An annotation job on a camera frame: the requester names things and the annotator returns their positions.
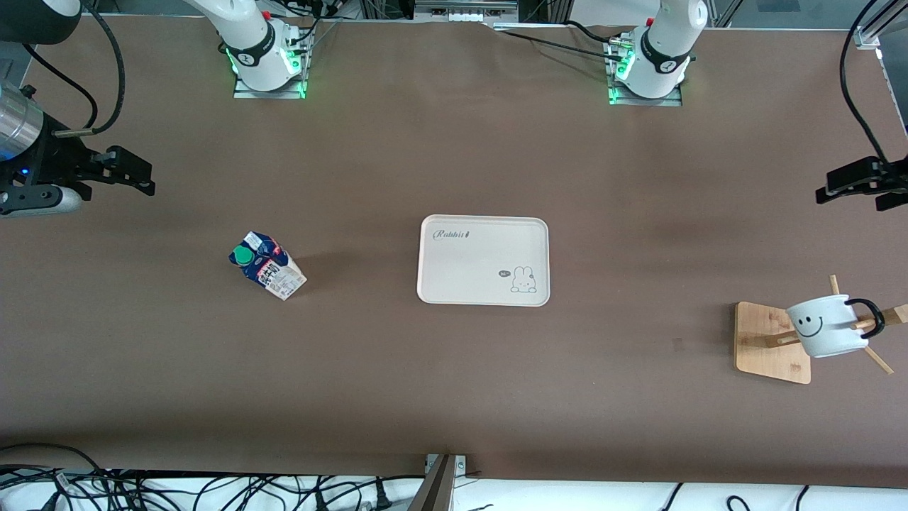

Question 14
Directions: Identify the white smiley mug black handle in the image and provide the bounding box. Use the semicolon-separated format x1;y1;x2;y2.
785;294;887;359

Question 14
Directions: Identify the blue white milk carton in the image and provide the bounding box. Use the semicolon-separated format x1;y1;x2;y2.
228;230;309;302

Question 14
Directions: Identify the wooden cup rack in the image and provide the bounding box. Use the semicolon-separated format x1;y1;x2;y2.
734;275;908;385

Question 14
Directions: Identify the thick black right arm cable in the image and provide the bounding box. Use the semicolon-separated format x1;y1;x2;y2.
53;0;127;137

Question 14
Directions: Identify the black looping floor cable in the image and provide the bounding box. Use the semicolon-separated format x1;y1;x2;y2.
0;443;143;511

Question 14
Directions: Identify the cream rabbit print tray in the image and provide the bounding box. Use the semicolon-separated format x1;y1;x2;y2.
416;214;551;307

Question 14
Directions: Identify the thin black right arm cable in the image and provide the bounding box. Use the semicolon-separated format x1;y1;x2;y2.
21;43;99;130

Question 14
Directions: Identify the black cable to base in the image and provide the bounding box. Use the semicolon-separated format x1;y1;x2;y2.
493;20;632;65

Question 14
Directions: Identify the black cable with plug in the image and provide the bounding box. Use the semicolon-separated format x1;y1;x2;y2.
312;474;426;511

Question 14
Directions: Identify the white power strip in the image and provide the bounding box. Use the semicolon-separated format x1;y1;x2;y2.
414;0;519;23

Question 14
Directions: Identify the dark metal strut with bracket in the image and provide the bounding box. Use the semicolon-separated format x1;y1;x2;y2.
407;454;468;511

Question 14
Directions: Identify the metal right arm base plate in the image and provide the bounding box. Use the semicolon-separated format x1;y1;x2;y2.
233;20;308;99

